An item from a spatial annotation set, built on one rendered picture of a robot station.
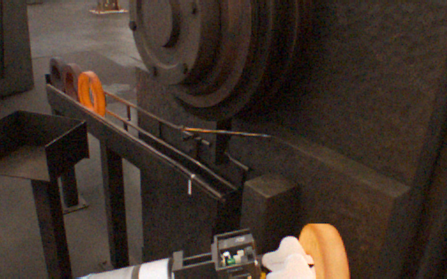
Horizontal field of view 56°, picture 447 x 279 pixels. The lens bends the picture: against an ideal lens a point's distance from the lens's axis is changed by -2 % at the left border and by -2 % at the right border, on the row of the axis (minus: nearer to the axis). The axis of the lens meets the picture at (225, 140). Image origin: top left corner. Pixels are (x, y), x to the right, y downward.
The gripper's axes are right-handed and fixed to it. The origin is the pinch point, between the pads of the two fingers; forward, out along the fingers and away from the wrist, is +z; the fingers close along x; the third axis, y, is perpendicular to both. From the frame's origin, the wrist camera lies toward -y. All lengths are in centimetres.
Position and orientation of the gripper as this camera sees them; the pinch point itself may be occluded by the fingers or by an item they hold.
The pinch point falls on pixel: (321, 268)
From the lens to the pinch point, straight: 64.1
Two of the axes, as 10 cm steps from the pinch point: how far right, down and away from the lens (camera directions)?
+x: -0.6, -4.3, 9.0
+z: 9.7, -2.3, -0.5
